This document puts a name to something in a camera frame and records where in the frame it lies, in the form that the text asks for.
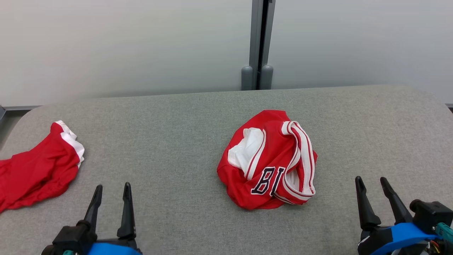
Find blue camera bracket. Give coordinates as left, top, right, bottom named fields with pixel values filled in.
left=371, top=222, right=441, bottom=255
left=87, top=242, right=143, bottom=255

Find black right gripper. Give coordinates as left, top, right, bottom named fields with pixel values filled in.
left=355, top=176, right=414, bottom=255

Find blue left camera bracket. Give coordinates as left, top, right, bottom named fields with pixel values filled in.
left=87, top=242, right=143, bottom=255

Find red Bulls jersey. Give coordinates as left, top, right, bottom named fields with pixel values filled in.
left=217, top=110, right=318, bottom=210

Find teal right camera connector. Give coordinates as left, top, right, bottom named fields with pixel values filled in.
left=435, top=222, right=453, bottom=243

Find red shorts white waistband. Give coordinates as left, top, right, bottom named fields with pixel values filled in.
left=0, top=120, right=85, bottom=214

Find blue right camera bracket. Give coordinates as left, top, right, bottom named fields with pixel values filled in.
left=371, top=222, right=441, bottom=255

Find grey partition frame post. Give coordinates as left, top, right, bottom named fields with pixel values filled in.
left=241, top=0, right=264, bottom=91
left=261, top=0, right=276, bottom=90

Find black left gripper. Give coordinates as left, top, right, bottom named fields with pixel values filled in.
left=84, top=182, right=140, bottom=249

